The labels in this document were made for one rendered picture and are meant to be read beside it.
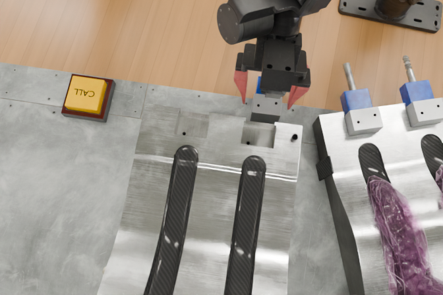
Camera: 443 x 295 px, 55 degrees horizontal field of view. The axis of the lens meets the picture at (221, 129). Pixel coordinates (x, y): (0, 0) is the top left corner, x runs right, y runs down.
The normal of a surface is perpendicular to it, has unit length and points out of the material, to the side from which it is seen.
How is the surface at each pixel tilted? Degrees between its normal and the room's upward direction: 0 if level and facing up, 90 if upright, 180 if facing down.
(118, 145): 0
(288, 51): 29
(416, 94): 0
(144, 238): 16
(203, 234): 2
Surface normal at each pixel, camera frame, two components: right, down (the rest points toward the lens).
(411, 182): -0.07, -0.67
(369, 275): 0.04, -0.04
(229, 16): -0.84, 0.33
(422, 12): 0.00, -0.29
